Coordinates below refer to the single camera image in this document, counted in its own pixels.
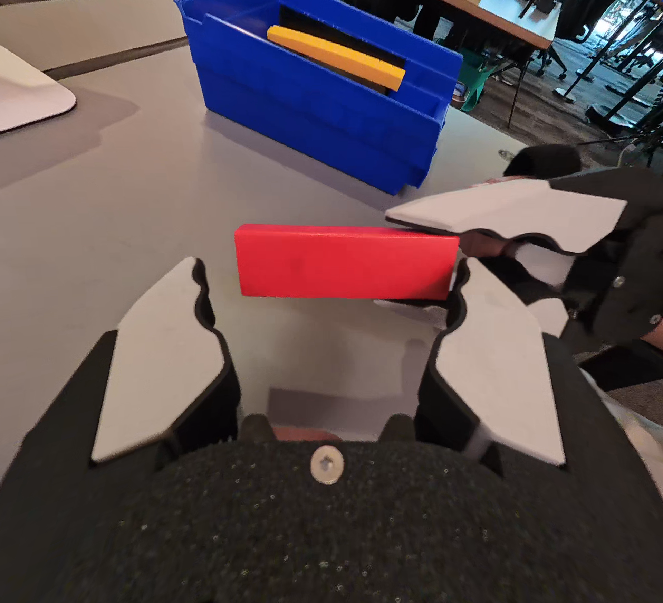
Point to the long red bar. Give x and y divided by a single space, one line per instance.
336 261

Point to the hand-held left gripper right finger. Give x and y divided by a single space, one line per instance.
502 369

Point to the long orange bar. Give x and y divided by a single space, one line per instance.
336 56

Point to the person's right hand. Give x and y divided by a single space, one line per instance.
481 245

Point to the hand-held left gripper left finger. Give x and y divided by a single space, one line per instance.
155 364

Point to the person's right forearm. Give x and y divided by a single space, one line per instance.
655 336

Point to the black tripod stand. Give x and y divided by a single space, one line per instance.
611 58

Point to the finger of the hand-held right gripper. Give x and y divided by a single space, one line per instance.
551 318
492 209

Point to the wood edged work table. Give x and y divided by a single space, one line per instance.
507 7

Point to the unlabelled blue bin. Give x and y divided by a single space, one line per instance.
311 110

